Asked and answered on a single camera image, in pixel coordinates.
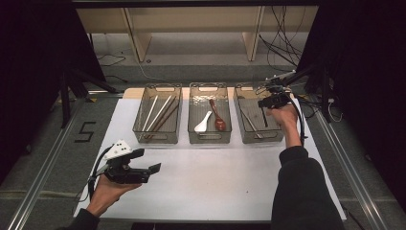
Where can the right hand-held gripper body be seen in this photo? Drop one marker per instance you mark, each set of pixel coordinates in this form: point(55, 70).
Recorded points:
point(279, 92)

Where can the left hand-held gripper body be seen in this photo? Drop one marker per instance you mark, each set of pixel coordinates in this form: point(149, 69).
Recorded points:
point(124, 174)

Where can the metal fork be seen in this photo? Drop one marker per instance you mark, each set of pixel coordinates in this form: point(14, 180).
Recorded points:
point(265, 118)

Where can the metal knife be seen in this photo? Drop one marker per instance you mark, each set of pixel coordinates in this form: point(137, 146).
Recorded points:
point(252, 124)

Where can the smoky clear plastic bin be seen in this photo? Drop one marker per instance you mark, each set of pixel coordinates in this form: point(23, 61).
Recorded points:
point(274, 127)
point(140, 124)
point(207, 105)

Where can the brown wooden chopstick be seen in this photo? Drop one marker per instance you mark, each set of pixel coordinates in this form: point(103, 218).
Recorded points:
point(166, 117)
point(166, 110)

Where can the brown wooden spoon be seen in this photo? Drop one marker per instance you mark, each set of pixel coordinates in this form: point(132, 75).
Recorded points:
point(219, 124)

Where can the white ceramic spoon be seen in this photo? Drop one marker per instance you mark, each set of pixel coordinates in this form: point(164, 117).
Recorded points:
point(200, 128)

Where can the person's right hand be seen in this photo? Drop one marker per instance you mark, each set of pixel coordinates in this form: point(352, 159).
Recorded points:
point(285, 116)

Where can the person's left hand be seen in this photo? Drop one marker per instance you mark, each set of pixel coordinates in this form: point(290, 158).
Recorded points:
point(105, 195)

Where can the black metal stand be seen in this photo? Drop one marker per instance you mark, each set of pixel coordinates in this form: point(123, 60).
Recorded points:
point(325, 102)

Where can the black tripod stand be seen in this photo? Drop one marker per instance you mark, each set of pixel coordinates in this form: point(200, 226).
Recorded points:
point(65, 105)

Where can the black curtain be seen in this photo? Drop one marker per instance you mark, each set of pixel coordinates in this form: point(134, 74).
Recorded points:
point(32, 64)
point(367, 64)

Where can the light wooden desk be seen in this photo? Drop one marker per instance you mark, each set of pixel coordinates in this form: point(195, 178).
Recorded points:
point(191, 19)

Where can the metal floor rail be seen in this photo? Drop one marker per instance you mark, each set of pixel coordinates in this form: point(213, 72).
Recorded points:
point(355, 182)
point(40, 183)

